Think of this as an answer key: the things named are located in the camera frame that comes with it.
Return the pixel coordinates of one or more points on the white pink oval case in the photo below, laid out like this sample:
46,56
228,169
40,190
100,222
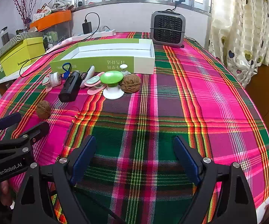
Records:
90,71

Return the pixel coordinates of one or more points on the white round jar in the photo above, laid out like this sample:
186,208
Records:
55,79

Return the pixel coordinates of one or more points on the heart print curtain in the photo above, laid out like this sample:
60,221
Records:
241,28

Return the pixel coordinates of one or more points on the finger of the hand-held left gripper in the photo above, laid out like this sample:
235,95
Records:
8,120
40,129

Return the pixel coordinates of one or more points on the white purple lotion tube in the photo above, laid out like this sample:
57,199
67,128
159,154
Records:
59,43

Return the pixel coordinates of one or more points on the grey portable heater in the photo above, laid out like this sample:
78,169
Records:
167,28

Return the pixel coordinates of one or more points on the green and white cardboard box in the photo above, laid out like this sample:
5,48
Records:
143,60

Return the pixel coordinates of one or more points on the yellow-green shoe box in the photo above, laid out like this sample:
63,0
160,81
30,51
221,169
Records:
20,56

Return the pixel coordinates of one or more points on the purple flower branches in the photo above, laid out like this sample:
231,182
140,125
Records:
22,7

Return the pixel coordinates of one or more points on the printed packets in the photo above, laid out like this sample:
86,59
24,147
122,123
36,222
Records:
42,12

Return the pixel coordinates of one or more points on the white plug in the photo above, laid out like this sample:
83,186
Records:
105,28

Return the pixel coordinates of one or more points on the small white knob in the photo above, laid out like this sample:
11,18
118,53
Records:
124,67

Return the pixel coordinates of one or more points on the brown walnut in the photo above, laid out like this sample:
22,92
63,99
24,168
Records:
129,84
43,109

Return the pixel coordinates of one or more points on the plaid blanket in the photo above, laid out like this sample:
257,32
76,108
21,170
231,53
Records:
183,93

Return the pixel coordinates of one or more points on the white power strip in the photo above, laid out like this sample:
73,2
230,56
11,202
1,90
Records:
106,33

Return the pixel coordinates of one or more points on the pink clip green pad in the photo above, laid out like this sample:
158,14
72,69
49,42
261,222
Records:
46,81
93,81

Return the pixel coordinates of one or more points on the green stand white base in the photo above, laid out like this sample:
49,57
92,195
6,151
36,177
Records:
111,77

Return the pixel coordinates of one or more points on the white plastic bags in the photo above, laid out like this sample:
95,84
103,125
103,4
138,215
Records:
63,1

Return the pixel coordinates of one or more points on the glass jar black lid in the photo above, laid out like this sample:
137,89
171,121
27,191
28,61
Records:
4,36

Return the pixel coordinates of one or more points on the person's left hand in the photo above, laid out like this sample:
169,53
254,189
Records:
4,189

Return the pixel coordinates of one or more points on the white side shelf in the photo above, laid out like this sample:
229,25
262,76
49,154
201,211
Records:
8,79

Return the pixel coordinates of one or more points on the striped grey box lid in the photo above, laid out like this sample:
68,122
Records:
15,39

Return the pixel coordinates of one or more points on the black rectangular device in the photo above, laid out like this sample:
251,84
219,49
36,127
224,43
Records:
69,86

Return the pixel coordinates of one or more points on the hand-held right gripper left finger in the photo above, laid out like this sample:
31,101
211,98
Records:
84,161

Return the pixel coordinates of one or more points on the clear storage bin orange lid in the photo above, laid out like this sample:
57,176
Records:
52,19

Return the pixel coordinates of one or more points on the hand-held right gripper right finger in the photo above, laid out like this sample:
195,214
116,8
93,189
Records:
188,162

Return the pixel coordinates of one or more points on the black charger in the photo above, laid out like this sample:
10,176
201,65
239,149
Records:
87,27

